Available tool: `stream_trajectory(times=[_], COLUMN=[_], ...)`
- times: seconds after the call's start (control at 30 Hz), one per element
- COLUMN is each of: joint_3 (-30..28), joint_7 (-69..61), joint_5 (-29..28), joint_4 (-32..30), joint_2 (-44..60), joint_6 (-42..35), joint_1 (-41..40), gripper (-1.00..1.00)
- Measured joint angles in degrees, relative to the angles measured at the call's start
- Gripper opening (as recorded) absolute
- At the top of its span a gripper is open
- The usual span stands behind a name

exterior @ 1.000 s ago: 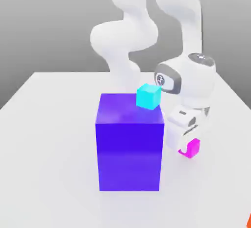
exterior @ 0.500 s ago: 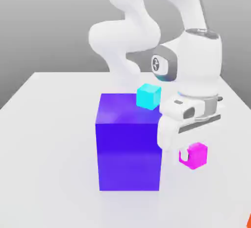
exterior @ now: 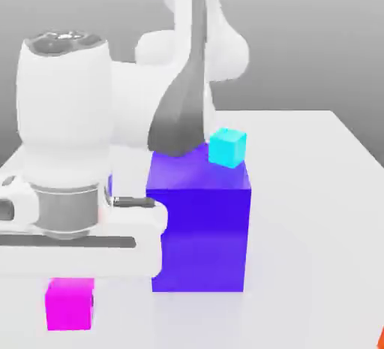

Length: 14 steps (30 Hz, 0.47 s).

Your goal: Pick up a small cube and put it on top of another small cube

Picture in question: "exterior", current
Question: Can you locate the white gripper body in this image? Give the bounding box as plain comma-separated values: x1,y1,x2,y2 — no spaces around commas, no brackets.
0,204,169,280

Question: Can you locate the small cyan cube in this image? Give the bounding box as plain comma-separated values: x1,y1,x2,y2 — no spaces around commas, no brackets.
208,127,248,170

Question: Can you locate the large blue box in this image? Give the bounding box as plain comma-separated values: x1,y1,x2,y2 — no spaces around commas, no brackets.
106,141,252,293

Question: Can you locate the small magenta cube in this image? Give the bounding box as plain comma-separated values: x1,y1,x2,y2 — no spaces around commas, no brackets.
44,277,95,332

